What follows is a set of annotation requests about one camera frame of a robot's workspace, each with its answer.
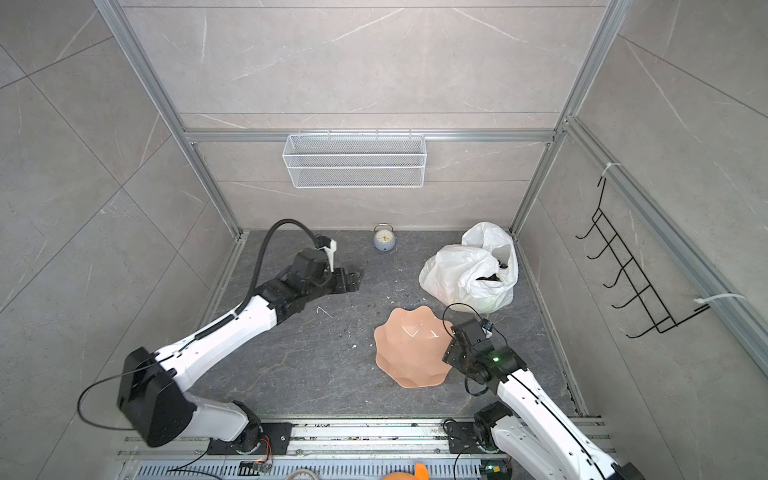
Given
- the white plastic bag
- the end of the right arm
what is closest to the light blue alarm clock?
the white plastic bag

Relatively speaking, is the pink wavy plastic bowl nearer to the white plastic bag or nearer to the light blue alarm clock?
the white plastic bag

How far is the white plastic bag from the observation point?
838 millimetres

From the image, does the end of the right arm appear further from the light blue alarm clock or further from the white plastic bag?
the light blue alarm clock

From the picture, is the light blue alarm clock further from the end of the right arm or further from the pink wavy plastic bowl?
the end of the right arm

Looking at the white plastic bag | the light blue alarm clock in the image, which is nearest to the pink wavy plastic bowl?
the white plastic bag
